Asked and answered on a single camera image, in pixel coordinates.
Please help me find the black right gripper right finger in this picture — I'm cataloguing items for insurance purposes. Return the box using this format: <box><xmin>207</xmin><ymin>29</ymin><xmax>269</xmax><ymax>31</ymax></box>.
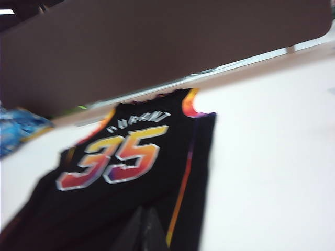
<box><xmin>145</xmin><ymin>208</ymin><xmax>169</xmax><ymax>251</ymax></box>

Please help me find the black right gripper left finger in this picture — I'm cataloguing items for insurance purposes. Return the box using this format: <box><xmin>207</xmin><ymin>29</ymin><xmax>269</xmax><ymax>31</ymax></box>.
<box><xmin>112</xmin><ymin>206</ymin><xmax>148</xmax><ymax>251</ymax></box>

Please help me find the black basketball jersey number 35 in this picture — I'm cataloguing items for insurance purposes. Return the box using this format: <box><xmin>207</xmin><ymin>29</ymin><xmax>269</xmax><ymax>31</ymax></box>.
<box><xmin>0</xmin><ymin>88</ymin><xmax>217</xmax><ymax>251</ymax></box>

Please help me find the yellow cloth strip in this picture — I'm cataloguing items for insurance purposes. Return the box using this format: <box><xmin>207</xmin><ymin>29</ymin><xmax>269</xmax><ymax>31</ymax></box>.
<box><xmin>20</xmin><ymin>127</ymin><xmax>54</xmax><ymax>143</ymax></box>

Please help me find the blue white patterned cloth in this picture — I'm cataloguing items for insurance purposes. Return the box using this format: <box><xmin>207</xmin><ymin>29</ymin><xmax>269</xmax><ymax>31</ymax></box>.
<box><xmin>0</xmin><ymin>106</ymin><xmax>55</xmax><ymax>159</ymax></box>

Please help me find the brown fabric desk divider panel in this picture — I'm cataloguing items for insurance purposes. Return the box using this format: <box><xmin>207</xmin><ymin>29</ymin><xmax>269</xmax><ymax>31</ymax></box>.
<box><xmin>0</xmin><ymin>0</ymin><xmax>335</xmax><ymax>118</ymax></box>

